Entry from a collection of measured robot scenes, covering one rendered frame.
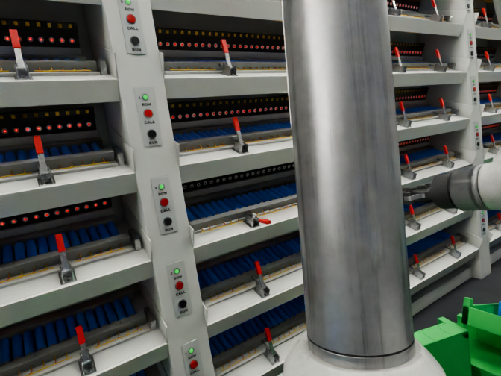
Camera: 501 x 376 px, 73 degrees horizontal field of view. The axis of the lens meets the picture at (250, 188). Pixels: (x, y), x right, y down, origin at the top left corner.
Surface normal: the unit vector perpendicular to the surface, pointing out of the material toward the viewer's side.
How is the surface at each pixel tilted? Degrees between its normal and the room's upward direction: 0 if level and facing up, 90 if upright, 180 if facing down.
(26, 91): 113
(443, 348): 90
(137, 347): 23
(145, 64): 90
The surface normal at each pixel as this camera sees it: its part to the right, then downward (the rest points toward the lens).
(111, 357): 0.07, -0.90
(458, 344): 0.26, 0.07
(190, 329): 0.54, 0.02
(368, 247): -0.01, -0.02
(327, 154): -0.51, 0.02
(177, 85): 0.55, 0.40
